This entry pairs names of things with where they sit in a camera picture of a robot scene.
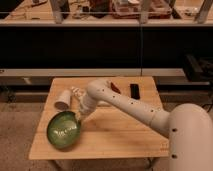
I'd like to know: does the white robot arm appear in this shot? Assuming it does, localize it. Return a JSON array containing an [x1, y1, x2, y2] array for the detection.
[[79, 79, 213, 171]]

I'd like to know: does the white paper cup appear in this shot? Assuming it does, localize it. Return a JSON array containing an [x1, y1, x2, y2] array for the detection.
[[54, 89, 71, 111]]

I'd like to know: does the black rectangular remote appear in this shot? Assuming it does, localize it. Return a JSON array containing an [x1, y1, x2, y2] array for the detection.
[[130, 84, 140, 99]]

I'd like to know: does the dark shelf unit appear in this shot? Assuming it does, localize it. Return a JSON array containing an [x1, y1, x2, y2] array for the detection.
[[0, 0, 213, 91]]

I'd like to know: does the wooden table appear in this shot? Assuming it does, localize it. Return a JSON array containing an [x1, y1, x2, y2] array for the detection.
[[29, 77, 168, 160]]

